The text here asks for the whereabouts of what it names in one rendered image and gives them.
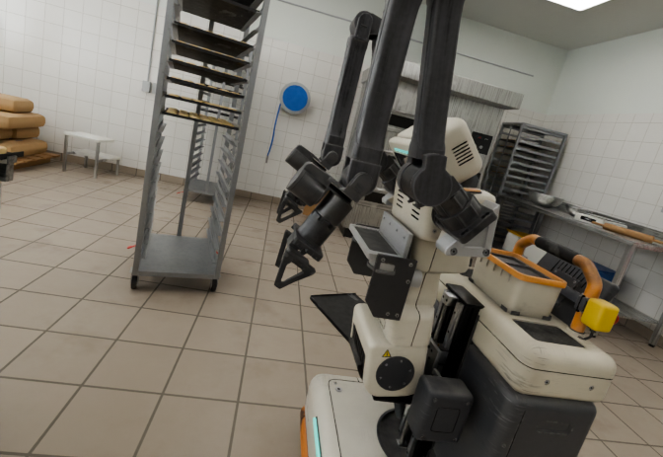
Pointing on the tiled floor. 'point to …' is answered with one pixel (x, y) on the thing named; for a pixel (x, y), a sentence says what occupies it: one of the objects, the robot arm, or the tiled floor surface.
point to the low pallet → (34, 160)
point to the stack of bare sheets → (338, 310)
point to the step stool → (90, 151)
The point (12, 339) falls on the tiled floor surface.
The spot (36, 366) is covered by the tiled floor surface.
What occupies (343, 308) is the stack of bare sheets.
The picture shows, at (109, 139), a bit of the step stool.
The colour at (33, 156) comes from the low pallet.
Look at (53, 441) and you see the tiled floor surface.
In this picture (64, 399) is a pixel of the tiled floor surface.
